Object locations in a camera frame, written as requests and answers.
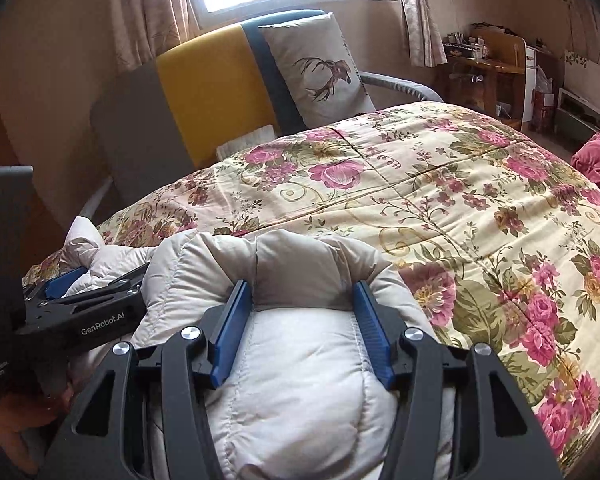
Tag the deer print pillow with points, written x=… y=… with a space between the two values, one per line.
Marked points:
x=310 y=40

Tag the floral bedspread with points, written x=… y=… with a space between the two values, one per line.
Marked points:
x=430 y=200

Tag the red bag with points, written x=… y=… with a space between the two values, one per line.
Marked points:
x=544 y=107

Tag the wooden desk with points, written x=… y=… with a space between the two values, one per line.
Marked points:
x=500 y=60

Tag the white knitted cloth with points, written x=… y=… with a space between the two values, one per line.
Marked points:
x=245 y=142

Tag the pink patterned curtain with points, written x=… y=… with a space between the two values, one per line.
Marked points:
x=155 y=10
x=420 y=10

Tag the white cabinet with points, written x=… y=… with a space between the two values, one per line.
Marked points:
x=530 y=80

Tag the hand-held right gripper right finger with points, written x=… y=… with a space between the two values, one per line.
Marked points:
x=372 y=330

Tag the white plastic bag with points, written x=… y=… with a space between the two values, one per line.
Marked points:
x=544 y=79

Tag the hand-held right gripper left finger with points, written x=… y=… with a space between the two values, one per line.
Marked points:
x=232 y=330

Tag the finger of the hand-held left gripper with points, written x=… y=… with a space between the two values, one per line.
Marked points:
x=115 y=285
x=65 y=281

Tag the beige quilted down jacket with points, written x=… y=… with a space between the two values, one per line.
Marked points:
x=290 y=360

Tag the grey low cabinet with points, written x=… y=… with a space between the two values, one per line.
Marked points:
x=580 y=112

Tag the grey yellow teal headboard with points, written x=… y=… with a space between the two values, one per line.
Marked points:
x=205 y=85

